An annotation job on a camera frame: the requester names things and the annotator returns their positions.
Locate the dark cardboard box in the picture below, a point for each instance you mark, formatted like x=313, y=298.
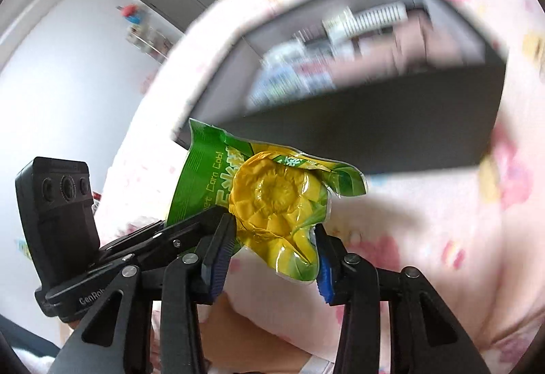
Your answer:
x=383, y=122

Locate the pink printed blanket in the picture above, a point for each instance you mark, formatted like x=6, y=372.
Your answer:
x=425, y=250

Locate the green corn snack packet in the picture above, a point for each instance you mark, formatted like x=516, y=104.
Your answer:
x=264, y=195

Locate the shelf with small toys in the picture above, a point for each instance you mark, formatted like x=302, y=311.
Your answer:
x=149, y=37

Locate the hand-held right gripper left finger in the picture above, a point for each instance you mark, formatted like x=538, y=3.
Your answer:
x=221, y=263

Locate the colourful small box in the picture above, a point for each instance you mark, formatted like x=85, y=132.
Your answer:
x=23, y=250

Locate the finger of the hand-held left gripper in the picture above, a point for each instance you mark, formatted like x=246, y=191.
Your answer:
x=191, y=229

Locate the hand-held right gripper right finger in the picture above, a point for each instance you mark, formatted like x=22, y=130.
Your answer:
x=325, y=284

